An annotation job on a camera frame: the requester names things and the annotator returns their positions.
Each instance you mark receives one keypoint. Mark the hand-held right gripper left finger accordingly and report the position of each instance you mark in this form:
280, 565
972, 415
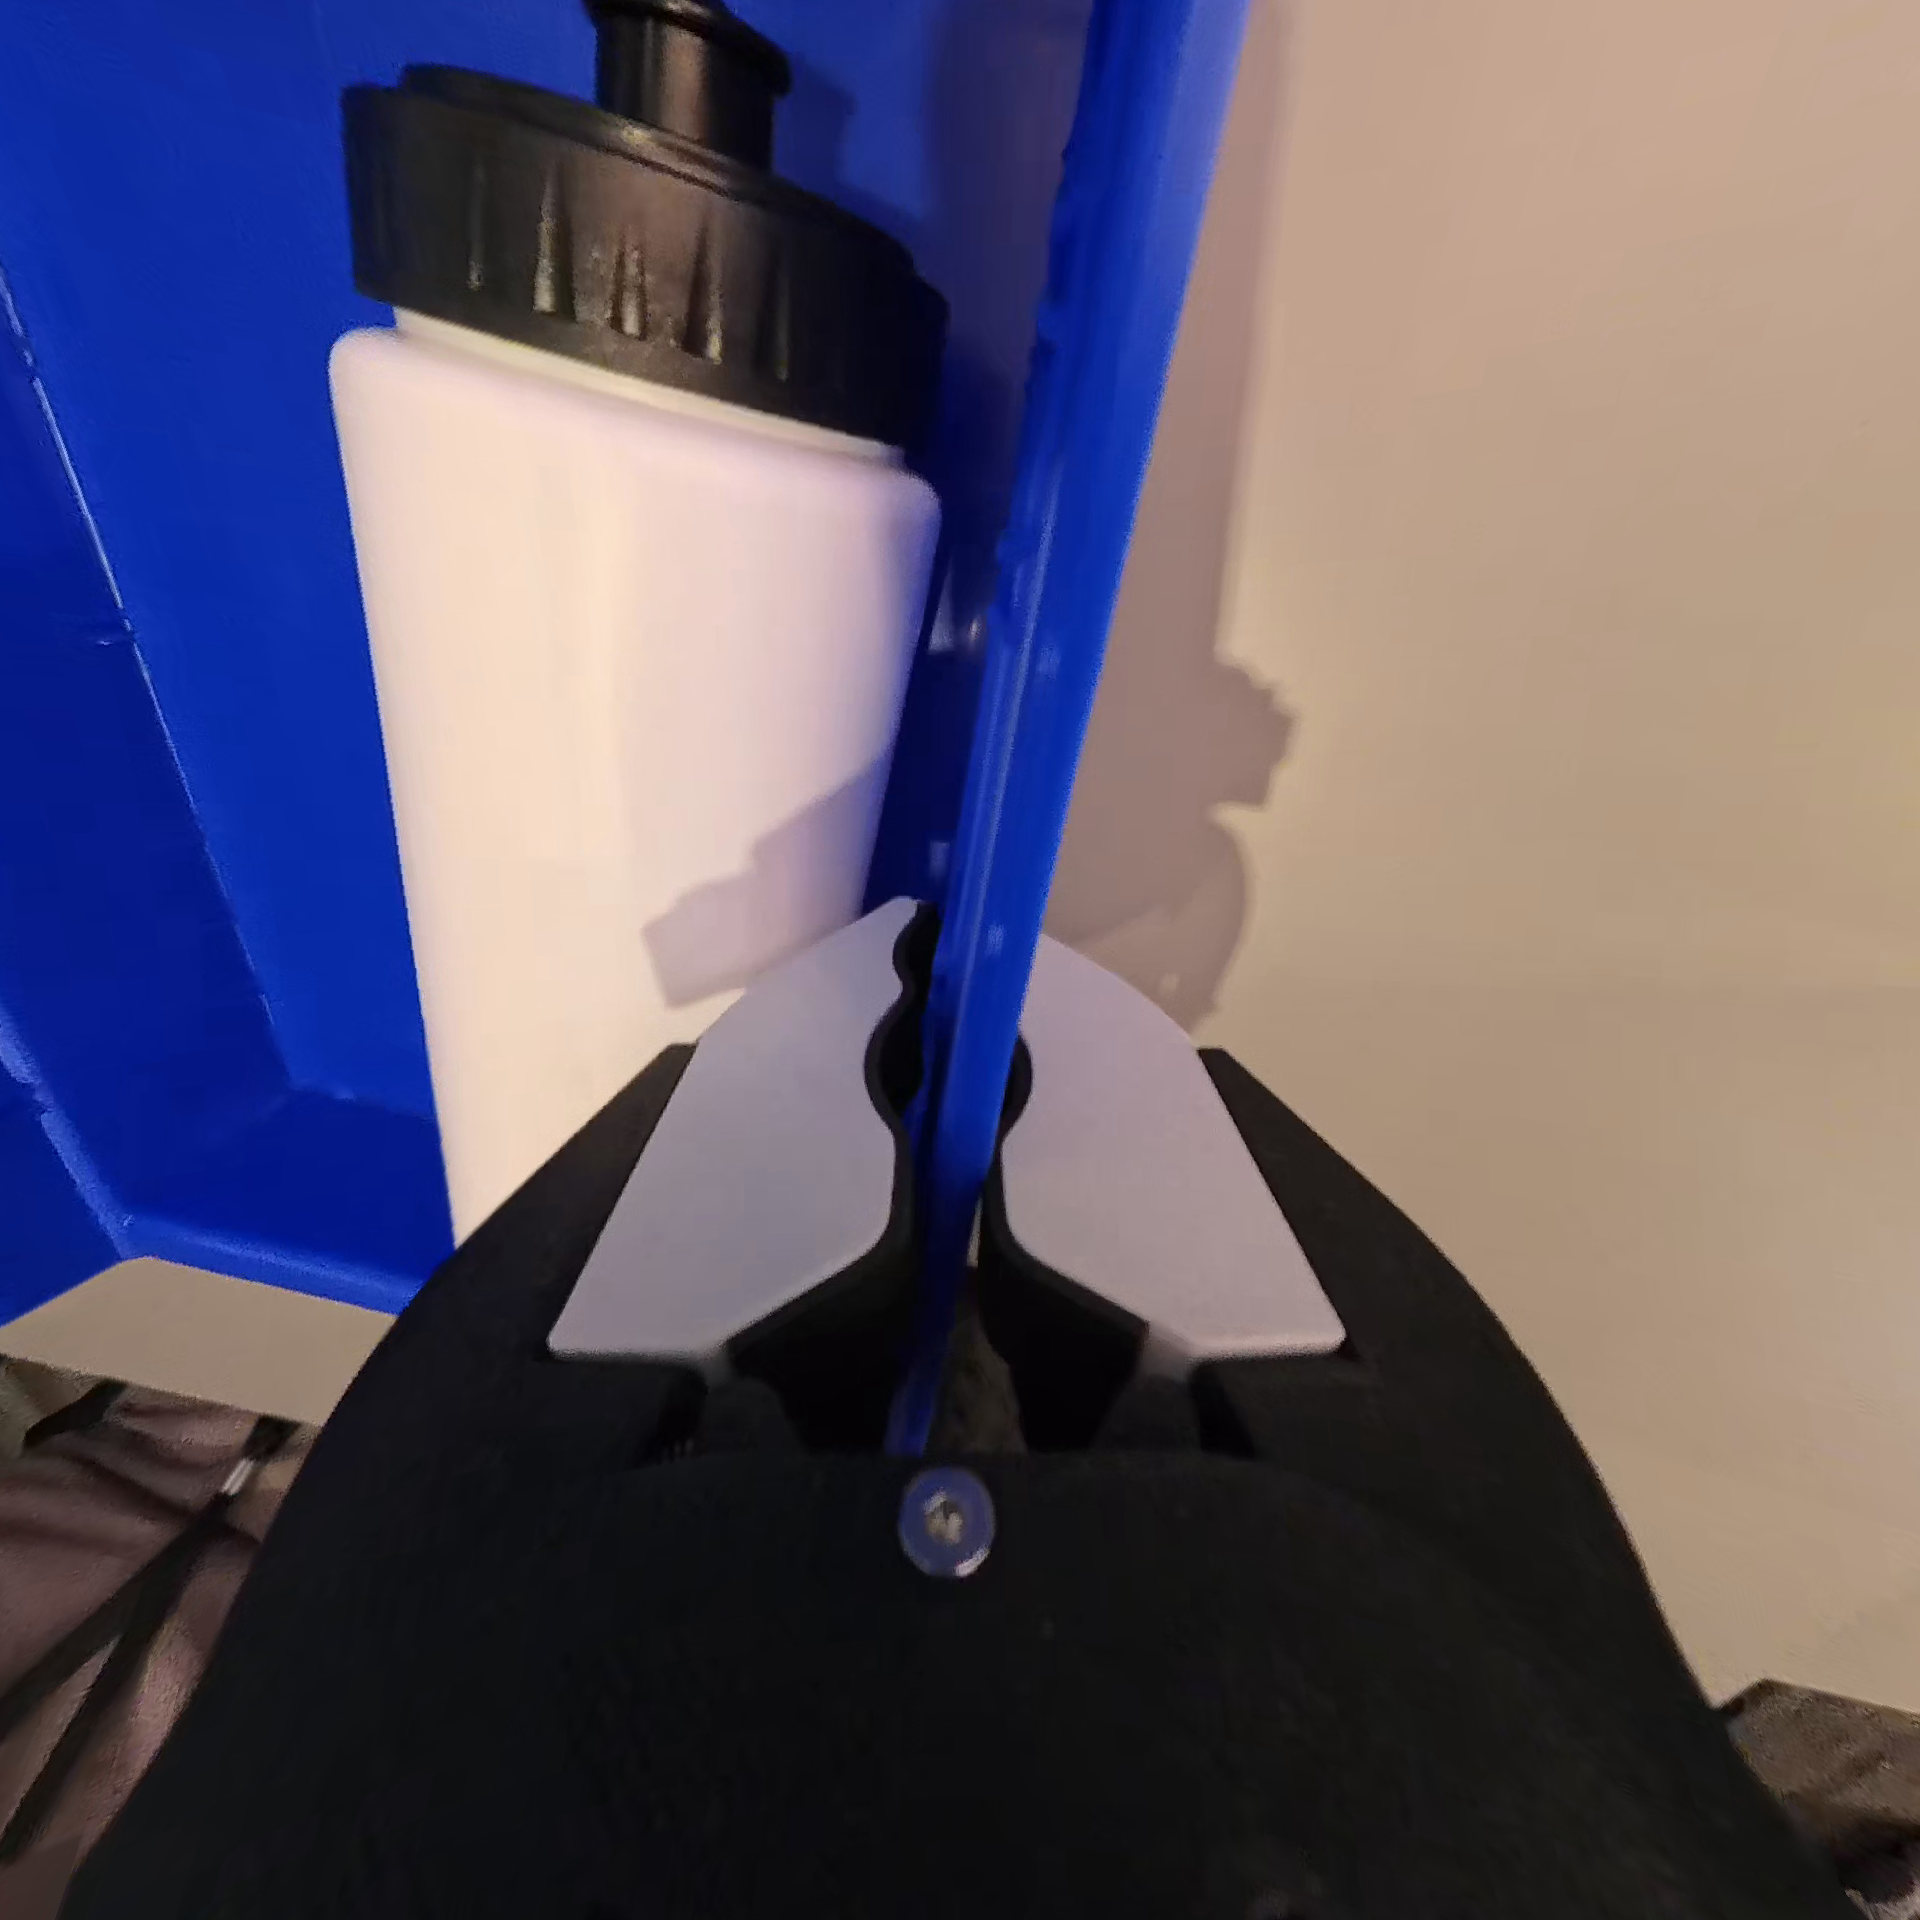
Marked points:
750, 1172

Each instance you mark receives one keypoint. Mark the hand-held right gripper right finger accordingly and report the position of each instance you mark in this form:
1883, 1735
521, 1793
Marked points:
1155, 1185

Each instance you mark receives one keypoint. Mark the white plastic bottle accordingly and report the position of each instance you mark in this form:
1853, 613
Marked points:
630, 676

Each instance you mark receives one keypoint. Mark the blue plastic bin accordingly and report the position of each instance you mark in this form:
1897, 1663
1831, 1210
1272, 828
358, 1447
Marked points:
149, 452

